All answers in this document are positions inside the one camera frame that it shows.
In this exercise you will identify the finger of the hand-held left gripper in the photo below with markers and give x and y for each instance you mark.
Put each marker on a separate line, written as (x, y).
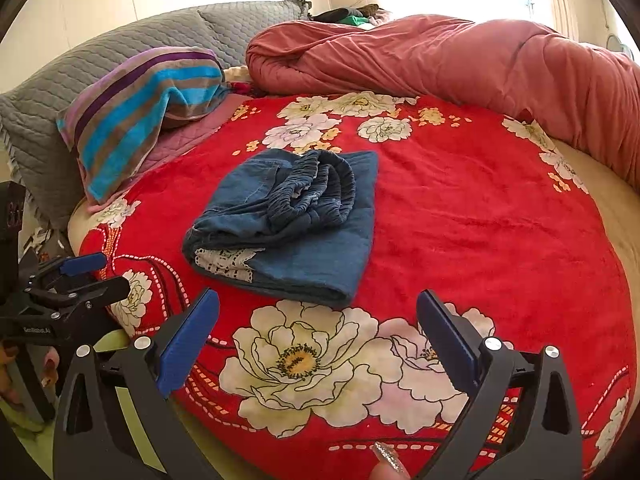
(100, 290)
(85, 263)

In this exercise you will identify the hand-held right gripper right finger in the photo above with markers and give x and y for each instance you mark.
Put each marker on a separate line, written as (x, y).
(445, 340)

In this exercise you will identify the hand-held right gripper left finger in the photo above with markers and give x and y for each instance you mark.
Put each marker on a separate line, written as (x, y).
(187, 345)

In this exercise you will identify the blue pants with lace trim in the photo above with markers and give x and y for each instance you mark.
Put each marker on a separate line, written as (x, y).
(300, 260)

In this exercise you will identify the person's left hand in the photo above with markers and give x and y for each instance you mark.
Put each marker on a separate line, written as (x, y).
(10, 390)

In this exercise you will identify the person's right hand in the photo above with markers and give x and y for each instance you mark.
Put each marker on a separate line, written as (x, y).
(387, 472)

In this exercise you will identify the yellow-green cloth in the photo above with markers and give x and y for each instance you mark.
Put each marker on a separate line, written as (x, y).
(135, 430)

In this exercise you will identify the red floral blanket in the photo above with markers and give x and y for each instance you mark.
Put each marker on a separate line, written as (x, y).
(450, 235)

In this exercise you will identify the striped towel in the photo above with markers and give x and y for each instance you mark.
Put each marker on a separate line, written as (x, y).
(130, 110)

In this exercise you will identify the pink quilted pillow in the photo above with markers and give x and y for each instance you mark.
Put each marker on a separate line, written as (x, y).
(185, 135)

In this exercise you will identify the large grey quilted pillow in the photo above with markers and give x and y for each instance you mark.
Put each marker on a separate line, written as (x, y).
(55, 100)

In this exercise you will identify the cream bed sheet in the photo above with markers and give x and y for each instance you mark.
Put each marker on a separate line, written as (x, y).
(610, 220)

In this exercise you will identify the pink-red comforter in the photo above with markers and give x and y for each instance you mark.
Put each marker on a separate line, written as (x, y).
(425, 55)

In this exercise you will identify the small grey quilted pillow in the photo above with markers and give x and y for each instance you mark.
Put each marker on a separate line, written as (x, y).
(250, 17)

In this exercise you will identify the green cloth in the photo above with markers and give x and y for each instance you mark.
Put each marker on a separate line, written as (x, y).
(357, 21)

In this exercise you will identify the dark cloth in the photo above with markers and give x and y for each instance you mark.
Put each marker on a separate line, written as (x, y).
(335, 15)

